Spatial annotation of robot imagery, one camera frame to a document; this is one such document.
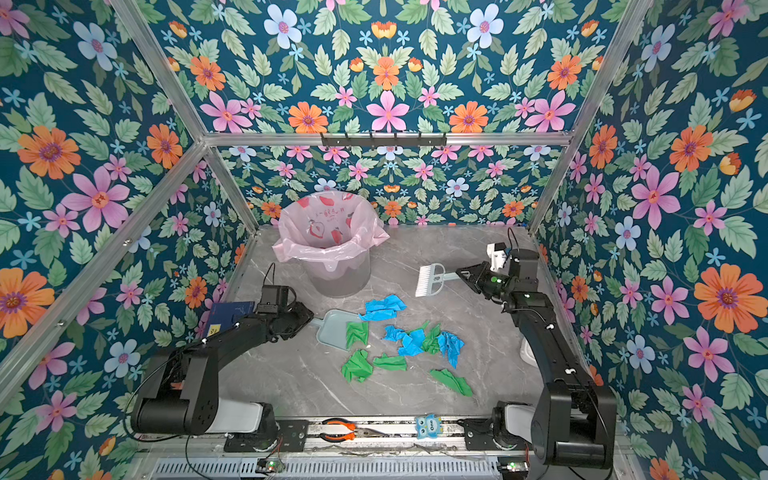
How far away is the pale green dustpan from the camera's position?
0.91m

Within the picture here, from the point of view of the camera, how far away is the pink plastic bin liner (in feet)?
2.63

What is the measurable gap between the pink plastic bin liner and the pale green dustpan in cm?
10
